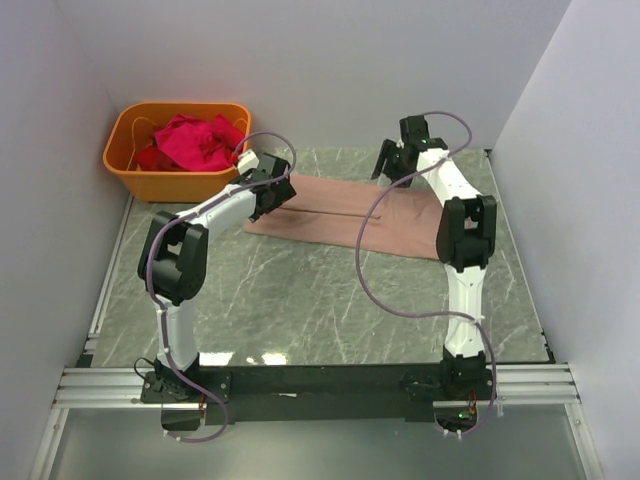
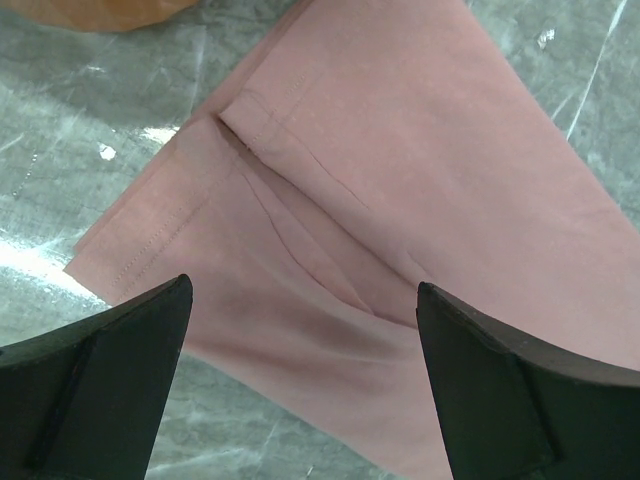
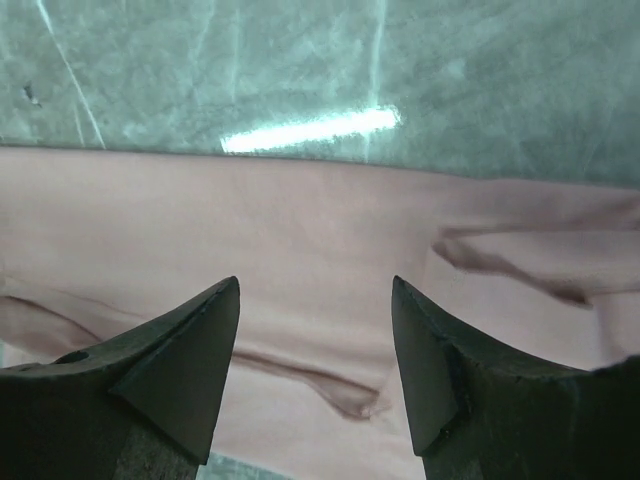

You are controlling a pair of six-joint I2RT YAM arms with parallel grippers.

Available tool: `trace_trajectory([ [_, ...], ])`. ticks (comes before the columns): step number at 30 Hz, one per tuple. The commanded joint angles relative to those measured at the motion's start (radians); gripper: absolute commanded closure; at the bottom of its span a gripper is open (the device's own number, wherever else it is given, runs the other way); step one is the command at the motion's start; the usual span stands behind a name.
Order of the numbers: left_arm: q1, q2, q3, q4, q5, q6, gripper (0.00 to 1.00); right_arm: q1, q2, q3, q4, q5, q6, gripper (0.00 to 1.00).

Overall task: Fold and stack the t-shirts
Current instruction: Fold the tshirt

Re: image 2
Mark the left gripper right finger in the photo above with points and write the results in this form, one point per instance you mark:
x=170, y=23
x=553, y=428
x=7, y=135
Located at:
x=512, y=406

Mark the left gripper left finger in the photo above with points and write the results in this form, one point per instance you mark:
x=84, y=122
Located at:
x=85, y=401

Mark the dusty pink t shirt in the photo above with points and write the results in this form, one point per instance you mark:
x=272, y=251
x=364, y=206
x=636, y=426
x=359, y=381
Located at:
x=364, y=147

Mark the orange plastic basket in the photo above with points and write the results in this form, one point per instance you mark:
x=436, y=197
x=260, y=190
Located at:
x=106, y=16

